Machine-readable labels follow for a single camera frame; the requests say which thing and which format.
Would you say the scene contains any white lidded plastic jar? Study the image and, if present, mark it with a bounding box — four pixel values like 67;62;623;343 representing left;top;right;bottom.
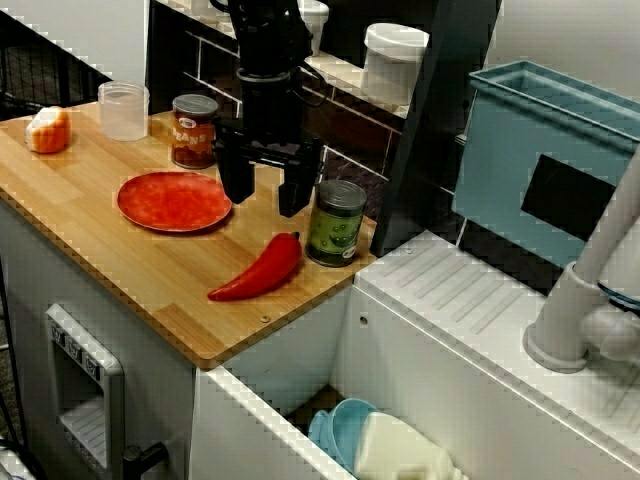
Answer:
362;22;431;106

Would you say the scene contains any clear lidless plastic jar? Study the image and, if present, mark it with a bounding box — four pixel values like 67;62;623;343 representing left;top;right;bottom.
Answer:
97;81;150;142

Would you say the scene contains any grey toy dispenser panel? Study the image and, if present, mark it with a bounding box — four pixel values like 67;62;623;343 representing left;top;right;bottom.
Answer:
43;302;126;480

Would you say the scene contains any orange beans can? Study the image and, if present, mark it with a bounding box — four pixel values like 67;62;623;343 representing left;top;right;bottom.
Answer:
171;93;220;170

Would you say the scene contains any small white lidded jar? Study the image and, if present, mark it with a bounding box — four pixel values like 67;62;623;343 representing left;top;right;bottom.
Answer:
299;0;330;57

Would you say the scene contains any white tiled shelf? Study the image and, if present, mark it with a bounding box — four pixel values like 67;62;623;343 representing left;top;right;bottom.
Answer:
154;0;416;120

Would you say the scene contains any dark grey hutch side panel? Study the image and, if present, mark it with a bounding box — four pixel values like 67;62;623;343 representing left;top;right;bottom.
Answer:
369;0;503;257

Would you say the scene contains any red round plate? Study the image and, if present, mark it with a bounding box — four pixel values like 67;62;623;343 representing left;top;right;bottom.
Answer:
117;171;234;234

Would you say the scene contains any blue bowl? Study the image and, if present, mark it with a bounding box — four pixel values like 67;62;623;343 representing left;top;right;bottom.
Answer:
307;398;381;476

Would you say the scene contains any teal plastic bin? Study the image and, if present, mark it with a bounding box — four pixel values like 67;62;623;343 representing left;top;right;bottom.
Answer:
452;59;640;271

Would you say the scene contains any grey toy faucet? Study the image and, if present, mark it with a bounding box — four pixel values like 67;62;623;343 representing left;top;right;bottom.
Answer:
522;144;640;374

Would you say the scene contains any black door handle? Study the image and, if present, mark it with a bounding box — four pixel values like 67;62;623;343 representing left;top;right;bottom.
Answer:
122;441;169;476

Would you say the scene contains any red toy chili pepper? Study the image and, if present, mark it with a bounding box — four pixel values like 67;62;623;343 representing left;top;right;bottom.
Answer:
207;231;305;302

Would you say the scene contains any green peas can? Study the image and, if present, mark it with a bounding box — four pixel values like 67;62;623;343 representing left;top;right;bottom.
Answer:
304;179;369;267

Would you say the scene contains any black wire mesh rack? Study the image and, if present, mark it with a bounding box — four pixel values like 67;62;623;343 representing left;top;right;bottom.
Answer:
0;9;114;121

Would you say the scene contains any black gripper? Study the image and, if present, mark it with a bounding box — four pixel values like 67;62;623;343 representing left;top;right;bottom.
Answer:
212;66;325;219

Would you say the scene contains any toy bread slice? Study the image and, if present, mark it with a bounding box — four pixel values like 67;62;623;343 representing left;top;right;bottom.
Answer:
25;105;71;154

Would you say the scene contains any white toy sink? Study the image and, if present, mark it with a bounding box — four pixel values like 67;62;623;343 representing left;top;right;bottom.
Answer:
194;229;640;480

